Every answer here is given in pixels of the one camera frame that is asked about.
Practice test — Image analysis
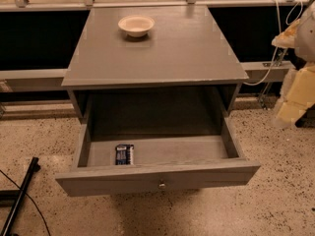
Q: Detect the grey open top drawer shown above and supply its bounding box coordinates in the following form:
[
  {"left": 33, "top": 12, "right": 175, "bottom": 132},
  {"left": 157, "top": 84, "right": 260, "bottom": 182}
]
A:
[{"left": 54, "top": 96, "right": 262, "bottom": 198}]

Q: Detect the blue rxbar blueberry bar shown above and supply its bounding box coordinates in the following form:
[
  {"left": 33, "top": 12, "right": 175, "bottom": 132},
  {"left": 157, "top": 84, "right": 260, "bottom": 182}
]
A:
[{"left": 115, "top": 144, "right": 134, "bottom": 165}]

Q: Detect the thin metal support rod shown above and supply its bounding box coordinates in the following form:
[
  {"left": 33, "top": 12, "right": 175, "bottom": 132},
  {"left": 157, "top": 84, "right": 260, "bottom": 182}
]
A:
[{"left": 258, "top": 48, "right": 287, "bottom": 109}]

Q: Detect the grey metal frame rail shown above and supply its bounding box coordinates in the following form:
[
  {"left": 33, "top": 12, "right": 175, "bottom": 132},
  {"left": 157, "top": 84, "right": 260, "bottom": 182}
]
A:
[{"left": 1, "top": 61, "right": 295, "bottom": 92}]

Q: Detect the thin black cable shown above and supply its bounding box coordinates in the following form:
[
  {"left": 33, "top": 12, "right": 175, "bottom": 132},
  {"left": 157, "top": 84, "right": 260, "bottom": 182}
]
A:
[{"left": 0, "top": 169, "right": 52, "bottom": 236}]

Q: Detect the black metal stand leg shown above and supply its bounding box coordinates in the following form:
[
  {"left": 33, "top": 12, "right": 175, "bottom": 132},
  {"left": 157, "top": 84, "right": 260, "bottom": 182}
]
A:
[{"left": 0, "top": 157, "right": 40, "bottom": 236}]

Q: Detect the grey wooden cabinet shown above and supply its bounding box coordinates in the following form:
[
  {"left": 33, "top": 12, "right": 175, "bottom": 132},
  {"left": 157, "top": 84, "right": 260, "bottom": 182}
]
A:
[{"left": 62, "top": 6, "right": 248, "bottom": 117}]

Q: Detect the white ceramic bowl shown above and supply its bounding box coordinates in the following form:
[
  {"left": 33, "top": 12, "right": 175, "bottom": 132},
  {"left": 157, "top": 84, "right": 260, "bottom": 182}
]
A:
[{"left": 118, "top": 15, "right": 155, "bottom": 37}]

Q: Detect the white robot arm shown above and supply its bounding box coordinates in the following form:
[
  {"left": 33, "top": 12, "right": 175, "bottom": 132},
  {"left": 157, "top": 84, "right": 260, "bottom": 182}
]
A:
[{"left": 272, "top": 2, "right": 315, "bottom": 128}]

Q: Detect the round metal drawer knob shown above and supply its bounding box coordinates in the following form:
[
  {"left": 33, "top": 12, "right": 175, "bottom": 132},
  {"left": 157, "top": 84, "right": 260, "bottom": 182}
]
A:
[{"left": 158, "top": 181, "right": 166, "bottom": 190}]

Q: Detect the white cable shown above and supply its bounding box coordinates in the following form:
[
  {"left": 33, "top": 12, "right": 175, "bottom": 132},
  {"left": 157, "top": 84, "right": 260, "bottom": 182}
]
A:
[{"left": 242, "top": 0, "right": 315, "bottom": 87}]

